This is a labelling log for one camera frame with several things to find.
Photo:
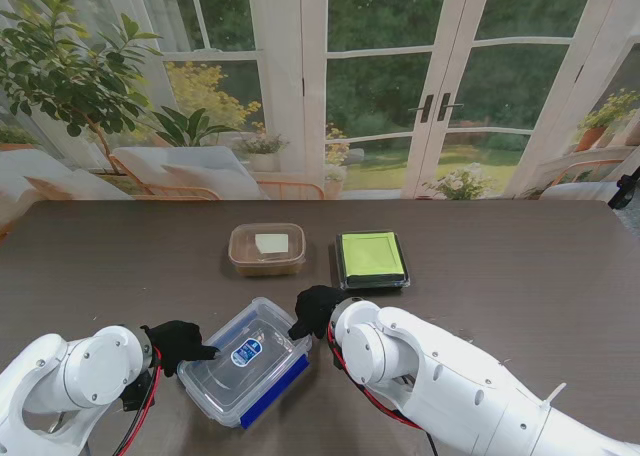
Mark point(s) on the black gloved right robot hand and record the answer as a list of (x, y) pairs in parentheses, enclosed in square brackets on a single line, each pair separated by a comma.
[(315, 311)]

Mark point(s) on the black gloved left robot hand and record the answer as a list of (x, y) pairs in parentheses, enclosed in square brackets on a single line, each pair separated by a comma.
[(177, 343)]

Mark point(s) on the brown translucent container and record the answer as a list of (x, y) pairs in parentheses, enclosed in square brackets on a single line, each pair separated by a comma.
[(267, 270)]

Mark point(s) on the large clear lid blue sticker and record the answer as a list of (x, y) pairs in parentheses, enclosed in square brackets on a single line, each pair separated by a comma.
[(240, 361)]

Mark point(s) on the black plastic container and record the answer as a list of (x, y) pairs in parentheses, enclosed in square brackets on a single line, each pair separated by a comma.
[(375, 282)]

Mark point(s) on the clear lid with green sheet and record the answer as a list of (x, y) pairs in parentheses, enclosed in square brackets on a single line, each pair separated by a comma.
[(372, 256)]

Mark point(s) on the small clear lid white label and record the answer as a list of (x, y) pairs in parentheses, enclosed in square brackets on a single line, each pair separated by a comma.
[(272, 243)]

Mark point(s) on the clear container with blue clips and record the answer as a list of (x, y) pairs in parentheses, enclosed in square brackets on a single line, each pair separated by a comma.
[(265, 401)]

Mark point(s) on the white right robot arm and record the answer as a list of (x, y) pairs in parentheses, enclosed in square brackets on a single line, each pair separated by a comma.
[(450, 386)]

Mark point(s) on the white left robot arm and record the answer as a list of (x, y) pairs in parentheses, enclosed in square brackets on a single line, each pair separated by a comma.
[(60, 381)]

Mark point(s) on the black tripod stand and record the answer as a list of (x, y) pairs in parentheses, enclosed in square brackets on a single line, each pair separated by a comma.
[(625, 188)]

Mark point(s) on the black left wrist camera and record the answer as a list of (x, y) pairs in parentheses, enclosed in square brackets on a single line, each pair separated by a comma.
[(137, 393)]

